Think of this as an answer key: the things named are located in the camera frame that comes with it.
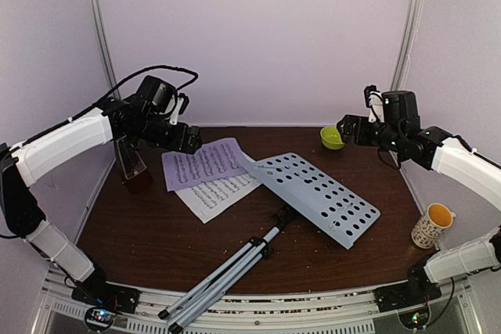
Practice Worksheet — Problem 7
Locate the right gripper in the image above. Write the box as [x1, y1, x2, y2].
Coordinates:
[337, 114, 404, 153]

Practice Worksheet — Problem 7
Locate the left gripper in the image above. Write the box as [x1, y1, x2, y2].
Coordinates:
[131, 113, 203, 155]

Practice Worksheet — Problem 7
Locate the purple sheet music page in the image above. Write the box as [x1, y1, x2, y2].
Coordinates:
[161, 138, 247, 192]

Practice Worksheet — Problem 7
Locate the white perforated music stand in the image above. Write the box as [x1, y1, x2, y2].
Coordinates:
[158, 153, 380, 333]

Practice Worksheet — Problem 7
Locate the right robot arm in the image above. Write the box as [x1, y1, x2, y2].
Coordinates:
[337, 85, 500, 304]

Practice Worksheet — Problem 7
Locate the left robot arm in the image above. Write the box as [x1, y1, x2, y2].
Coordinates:
[1, 75, 201, 306]

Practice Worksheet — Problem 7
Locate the green plastic bowl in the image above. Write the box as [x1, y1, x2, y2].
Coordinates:
[320, 126, 344, 150]

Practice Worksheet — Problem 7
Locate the white sheet music page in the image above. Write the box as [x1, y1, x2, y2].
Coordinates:
[175, 174, 261, 224]

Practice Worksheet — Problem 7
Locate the brown wooden metronome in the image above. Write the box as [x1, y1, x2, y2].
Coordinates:
[114, 138, 153, 195]

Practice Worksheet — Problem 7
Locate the patterned paper cup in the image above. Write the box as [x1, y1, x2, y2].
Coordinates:
[411, 203, 456, 250]

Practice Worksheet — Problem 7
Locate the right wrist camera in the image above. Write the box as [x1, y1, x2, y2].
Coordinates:
[364, 84, 384, 123]

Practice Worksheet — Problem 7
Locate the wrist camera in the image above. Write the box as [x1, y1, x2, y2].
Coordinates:
[364, 84, 384, 123]
[168, 93, 189, 125]

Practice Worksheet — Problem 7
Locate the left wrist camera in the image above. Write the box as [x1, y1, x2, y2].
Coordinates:
[168, 93, 189, 125]

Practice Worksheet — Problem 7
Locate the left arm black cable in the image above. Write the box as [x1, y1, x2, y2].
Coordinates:
[66, 64, 199, 122]

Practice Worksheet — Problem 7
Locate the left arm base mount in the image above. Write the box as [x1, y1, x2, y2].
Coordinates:
[71, 284, 140, 332]

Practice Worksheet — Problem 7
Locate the aluminium front rail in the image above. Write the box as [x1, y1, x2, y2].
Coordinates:
[30, 268, 485, 333]

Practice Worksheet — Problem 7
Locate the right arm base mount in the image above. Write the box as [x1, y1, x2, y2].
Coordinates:
[374, 282, 442, 331]

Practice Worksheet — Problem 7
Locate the left aluminium corner post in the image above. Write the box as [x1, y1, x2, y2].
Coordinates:
[89, 0, 117, 88]

